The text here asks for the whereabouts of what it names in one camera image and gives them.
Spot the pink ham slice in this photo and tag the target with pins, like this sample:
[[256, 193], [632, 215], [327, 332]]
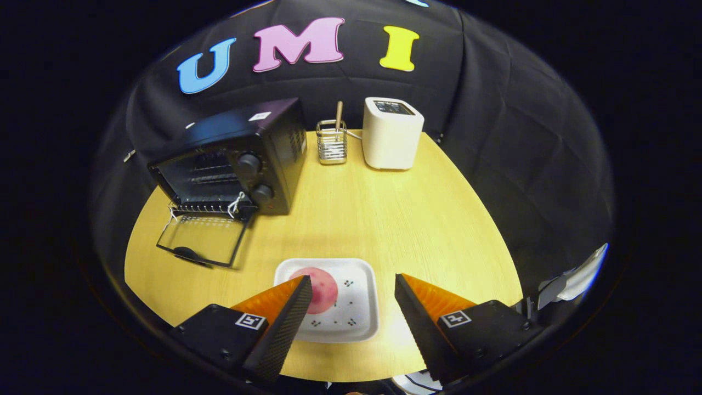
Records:
[[324, 291]]

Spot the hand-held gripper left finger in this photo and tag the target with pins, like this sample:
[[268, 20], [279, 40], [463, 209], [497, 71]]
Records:
[[285, 329]]

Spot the black backdrop cloth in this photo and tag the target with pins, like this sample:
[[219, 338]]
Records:
[[493, 109]]

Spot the wooden stick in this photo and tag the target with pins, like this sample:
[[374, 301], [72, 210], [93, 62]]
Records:
[[339, 115]]

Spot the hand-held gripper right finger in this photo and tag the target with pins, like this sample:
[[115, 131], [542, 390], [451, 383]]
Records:
[[419, 323]]

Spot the black toaster oven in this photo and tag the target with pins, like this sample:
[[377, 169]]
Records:
[[274, 142]]

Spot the white square plate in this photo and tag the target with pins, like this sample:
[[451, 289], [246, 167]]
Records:
[[356, 296]]

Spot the silver clip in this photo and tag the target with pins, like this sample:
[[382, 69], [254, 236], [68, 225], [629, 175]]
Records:
[[129, 155]]

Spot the white pop-up toaster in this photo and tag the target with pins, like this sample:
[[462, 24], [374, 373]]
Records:
[[389, 137]]

